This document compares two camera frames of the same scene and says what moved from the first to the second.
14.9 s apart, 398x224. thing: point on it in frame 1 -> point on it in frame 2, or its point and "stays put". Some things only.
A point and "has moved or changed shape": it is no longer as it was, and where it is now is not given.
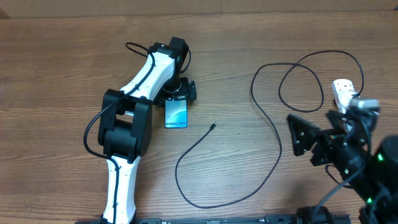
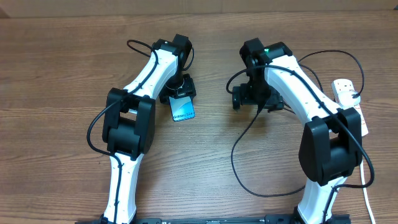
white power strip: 338,85 stays put
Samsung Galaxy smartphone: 176,114 has moved or changed shape
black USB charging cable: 272,119 -> 254,119
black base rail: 283,219 stays put
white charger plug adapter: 344,97 stays put
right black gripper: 302,133 -> 243,97
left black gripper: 188,90 stays put
